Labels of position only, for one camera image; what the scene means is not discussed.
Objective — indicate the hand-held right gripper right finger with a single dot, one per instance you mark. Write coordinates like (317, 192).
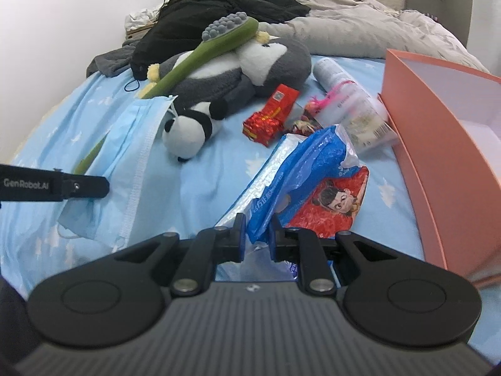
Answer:
(274, 247)

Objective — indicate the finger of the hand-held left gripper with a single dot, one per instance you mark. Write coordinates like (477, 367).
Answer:
(92, 188)

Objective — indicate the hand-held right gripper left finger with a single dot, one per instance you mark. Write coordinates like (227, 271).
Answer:
(237, 243)

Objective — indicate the blue face mask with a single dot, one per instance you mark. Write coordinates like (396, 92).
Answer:
(129, 152)

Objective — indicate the red printed plastic bag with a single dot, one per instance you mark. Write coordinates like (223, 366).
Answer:
(336, 203)

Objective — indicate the blue plastic packet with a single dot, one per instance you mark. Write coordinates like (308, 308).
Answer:
(309, 160)

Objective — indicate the panda plush toy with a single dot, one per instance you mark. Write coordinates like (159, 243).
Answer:
(186, 129)

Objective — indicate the small printed snack packet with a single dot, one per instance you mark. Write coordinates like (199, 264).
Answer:
(307, 127)

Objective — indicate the red foil tea packet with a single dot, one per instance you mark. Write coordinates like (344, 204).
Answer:
(270, 117)

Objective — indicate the clear plastic bag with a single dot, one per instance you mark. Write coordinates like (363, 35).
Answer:
(368, 125)

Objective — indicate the salmon cardboard box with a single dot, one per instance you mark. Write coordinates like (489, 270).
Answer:
(430, 145)

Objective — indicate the blue tree-print bed sheet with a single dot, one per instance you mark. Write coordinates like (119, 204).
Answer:
(219, 172)

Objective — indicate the dark grey fleece blanket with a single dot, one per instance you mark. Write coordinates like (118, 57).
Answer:
(113, 58)

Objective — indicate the pink feather toy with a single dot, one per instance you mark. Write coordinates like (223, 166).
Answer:
(328, 98)

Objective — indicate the brown cardboard box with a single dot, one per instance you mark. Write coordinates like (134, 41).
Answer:
(137, 33)

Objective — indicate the white crumpled cloth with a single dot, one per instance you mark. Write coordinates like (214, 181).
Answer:
(139, 15)

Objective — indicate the white spray bottle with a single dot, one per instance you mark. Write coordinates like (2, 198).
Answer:
(328, 71)

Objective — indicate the grey penguin plush toy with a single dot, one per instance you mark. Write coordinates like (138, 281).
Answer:
(274, 58)

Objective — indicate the black jacket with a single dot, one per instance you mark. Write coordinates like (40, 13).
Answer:
(188, 19)

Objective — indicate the light grey duvet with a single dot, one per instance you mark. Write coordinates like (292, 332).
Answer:
(352, 31)

